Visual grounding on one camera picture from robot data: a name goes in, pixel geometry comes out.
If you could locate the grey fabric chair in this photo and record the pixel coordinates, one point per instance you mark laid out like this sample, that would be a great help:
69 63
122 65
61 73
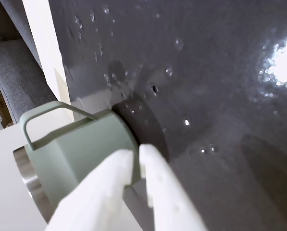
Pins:
16 69

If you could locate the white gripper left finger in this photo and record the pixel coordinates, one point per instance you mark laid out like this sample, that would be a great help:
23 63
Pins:
95 197

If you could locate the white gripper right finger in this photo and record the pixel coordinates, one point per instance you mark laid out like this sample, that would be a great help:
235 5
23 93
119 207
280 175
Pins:
165 190

